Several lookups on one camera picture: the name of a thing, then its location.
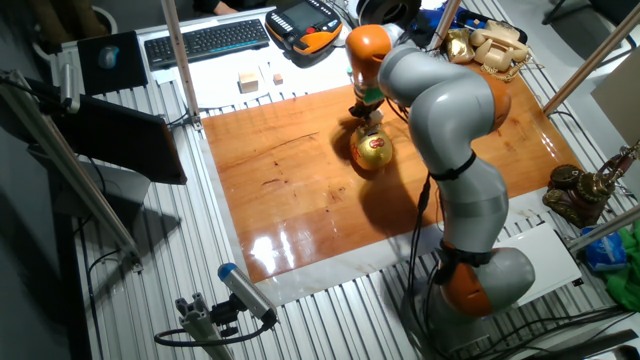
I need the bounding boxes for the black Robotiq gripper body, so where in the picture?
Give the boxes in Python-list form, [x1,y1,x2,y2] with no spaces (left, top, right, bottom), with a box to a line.
[348,101,377,120]

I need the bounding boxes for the golden piggy bank red print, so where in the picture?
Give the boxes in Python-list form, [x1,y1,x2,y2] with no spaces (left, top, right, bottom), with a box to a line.
[348,123,394,171]

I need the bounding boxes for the black round spool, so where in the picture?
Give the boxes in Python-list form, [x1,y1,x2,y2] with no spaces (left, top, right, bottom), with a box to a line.
[355,0,423,32]

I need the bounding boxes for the black orange teach pendant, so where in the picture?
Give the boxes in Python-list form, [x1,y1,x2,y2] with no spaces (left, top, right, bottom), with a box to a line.
[264,0,345,56]

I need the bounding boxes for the blue cloth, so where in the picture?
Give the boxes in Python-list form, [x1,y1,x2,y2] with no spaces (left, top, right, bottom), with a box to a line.
[407,4,489,49]

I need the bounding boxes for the large pale wooden block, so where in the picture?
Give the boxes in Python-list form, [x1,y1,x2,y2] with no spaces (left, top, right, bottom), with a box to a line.
[237,70,260,95]

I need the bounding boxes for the gold foil bag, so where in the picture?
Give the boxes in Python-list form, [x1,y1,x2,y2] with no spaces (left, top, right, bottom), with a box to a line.
[444,28,476,65]

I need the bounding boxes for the orange wood grain board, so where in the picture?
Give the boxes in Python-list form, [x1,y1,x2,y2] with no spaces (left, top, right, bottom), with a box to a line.
[201,59,582,285]

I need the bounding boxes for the cream rotary telephone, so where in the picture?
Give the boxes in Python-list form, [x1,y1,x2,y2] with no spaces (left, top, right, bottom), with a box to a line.
[468,19,532,84]

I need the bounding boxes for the black computer keyboard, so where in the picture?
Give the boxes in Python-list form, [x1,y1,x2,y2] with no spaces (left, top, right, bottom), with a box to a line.
[143,18,271,71]

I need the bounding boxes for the antique bronze telephone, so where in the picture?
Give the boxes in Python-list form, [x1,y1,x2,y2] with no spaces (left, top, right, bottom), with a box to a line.
[542,142,640,230]

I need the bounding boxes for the white flat board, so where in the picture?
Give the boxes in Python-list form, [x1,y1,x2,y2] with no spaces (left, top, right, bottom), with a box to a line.
[499,222,584,307]

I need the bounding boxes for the black mouse pad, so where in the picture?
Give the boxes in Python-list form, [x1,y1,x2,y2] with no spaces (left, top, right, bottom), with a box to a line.
[76,30,150,96]

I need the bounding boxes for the black flat monitor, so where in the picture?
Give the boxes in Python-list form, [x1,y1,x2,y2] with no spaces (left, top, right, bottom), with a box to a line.
[24,92,189,186]

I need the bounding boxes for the grey computer mouse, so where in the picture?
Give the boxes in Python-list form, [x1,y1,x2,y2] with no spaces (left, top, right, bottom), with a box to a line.
[97,44,121,70]

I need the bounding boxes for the tan cardboard panel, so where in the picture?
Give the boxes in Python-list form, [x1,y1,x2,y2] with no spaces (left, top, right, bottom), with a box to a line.
[589,47,640,149]

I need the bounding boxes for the blue plastic packet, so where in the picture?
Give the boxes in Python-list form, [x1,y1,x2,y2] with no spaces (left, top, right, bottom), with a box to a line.
[579,225,629,273]

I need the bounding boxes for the green cloth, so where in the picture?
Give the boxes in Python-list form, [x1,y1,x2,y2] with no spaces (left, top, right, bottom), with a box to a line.
[602,227,640,312]

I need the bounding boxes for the aluminium frame pole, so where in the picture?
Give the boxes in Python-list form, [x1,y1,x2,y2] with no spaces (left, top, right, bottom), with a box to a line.
[567,204,640,254]
[542,2,640,116]
[427,0,462,56]
[0,69,144,274]
[159,0,204,131]

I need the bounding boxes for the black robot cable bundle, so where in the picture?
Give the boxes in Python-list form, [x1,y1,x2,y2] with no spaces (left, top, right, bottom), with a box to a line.
[404,172,451,360]

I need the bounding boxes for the silver depth camera blue end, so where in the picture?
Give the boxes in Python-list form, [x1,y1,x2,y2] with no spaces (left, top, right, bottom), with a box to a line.
[217,262,279,325]

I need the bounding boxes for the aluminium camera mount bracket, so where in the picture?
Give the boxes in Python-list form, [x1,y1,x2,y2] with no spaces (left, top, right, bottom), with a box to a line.
[174,292,236,360]

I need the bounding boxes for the black camera cable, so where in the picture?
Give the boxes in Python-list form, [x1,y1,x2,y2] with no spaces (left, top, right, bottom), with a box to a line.
[153,319,274,348]

